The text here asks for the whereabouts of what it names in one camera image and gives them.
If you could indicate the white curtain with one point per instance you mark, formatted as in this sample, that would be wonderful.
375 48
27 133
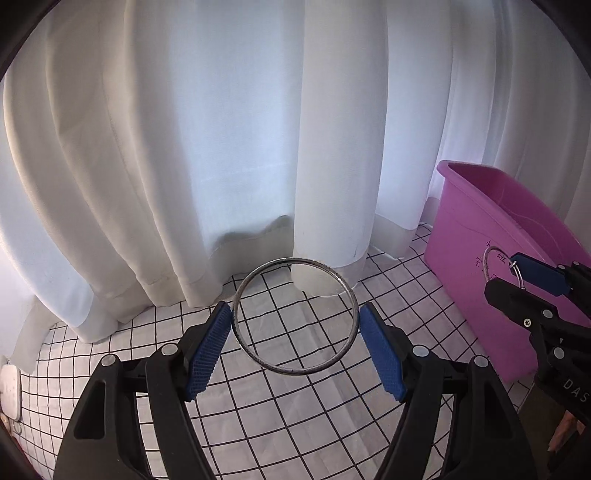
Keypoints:
151 149

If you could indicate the white power strip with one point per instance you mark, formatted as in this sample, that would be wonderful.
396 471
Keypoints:
11 403

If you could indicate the pink plastic bin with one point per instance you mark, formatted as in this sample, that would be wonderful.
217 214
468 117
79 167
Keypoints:
484 217

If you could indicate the person right hand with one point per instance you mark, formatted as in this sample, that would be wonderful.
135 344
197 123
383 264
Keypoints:
566 428

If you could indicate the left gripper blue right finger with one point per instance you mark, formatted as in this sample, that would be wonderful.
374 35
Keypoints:
487 440

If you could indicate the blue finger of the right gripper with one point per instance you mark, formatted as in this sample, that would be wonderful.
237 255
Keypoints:
544 276
519 305

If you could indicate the large silver bangle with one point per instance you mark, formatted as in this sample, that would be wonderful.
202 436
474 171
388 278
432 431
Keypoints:
306 370

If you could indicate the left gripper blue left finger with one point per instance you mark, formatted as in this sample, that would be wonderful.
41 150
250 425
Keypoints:
103 437

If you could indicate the white black grid bedsheet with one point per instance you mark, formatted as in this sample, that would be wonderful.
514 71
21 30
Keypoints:
253 423

